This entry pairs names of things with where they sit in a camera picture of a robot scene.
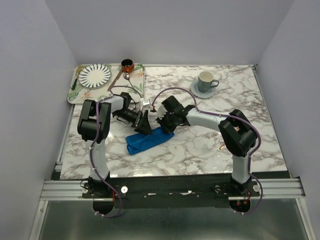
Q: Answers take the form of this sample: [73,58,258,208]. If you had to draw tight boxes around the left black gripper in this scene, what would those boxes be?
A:
[113,108,153,136]

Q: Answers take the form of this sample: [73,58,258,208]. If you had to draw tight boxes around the blue satin napkin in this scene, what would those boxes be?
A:
[125,127,175,156]

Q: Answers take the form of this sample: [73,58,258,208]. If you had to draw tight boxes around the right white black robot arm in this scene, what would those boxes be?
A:
[153,96,259,196]

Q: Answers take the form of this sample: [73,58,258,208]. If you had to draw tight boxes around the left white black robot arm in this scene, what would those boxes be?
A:
[77,92,153,198]

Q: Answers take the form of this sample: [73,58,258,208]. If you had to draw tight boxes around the grey blue saucer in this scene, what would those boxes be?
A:
[190,80,216,99]

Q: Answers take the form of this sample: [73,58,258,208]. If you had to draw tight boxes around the grey blue mug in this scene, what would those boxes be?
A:
[197,71,220,93]

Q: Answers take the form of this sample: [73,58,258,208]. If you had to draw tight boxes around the floral serving tray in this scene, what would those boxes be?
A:
[67,63,145,105]

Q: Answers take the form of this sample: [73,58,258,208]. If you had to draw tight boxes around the silver spoon on tray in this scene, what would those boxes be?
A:
[123,72,141,96]

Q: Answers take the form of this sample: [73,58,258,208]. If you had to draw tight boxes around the brown ceramic pot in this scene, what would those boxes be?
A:
[121,58,135,74]

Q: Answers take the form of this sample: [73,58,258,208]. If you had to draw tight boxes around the striped white blue plate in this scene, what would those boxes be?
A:
[77,63,112,89]

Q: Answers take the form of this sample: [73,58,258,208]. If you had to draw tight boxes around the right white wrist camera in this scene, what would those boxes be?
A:
[152,103,168,120]

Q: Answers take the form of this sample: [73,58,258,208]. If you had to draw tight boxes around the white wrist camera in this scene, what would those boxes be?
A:
[140,99,151,109]
[152,103,168,120]

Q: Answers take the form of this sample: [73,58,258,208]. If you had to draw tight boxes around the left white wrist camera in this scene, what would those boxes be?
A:
[140,99,151,109]

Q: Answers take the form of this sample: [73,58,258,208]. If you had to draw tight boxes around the wooden handled knife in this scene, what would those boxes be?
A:
[107,69,123,92]

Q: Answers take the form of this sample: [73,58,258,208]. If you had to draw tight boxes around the dark green handled utensil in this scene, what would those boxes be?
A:
[71,73,79,91]

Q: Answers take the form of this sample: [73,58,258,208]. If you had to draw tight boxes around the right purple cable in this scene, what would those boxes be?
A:
[151,87,264,216]

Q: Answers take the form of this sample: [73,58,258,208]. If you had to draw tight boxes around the aluminium frame rail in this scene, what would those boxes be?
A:
[40,176,306,201]

